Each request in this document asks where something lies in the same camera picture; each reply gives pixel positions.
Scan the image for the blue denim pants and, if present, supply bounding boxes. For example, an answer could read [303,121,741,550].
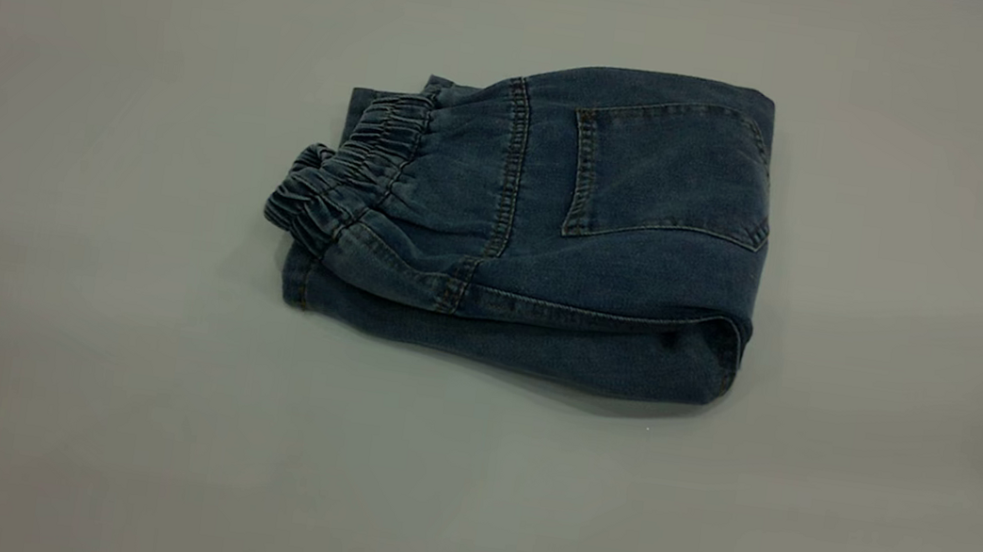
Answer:
[245,24,790,416]

